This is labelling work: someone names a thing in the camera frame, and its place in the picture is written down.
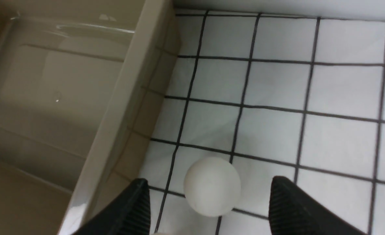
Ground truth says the white ping-pong ball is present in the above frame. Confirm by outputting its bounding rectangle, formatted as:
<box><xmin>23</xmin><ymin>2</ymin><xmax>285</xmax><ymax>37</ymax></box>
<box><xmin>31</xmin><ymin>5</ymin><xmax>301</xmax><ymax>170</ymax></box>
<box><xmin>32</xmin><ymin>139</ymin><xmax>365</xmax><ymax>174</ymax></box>
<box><xmin>183</xmin><ymin>157</ymin><xmax>241</xmax><ymax>217</ymax></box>

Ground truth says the olive plastic storage bin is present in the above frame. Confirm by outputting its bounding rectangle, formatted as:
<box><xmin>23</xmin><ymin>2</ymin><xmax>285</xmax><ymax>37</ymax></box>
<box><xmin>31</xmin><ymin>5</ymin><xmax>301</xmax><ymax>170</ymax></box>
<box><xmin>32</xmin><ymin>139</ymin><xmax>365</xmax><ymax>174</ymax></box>
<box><xmin>0</xmin><ymin>0</ymin><xmax>181</xmax><ymax>235</ymax></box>

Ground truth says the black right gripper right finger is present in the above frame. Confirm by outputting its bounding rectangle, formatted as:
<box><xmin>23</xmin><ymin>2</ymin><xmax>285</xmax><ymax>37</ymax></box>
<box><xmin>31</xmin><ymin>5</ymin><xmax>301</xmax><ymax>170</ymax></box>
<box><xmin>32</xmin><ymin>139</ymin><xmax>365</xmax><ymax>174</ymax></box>
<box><xmin>268</xmin><ymin>176</ymin><xmax>364</xmax><ymax>235</ymax></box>

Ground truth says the white grid-pattern table mat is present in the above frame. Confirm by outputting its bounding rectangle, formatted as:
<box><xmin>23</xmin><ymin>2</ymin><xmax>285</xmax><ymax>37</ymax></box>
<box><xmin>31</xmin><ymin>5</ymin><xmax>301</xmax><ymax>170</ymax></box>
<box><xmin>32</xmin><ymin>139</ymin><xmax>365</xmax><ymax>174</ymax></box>
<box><xmin>140</xmin><ymin>9</ymin><xmax>385</xmax><ymax>235</ymax></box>

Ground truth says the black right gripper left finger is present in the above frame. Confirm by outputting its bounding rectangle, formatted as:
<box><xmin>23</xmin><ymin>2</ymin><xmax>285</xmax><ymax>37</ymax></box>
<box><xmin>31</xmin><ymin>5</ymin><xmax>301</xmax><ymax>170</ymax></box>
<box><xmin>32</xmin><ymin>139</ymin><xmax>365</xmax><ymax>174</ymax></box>
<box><xmin>74</xmin><ymin>178</ymin><xmax>151</xmax><ymax>235</ymax></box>

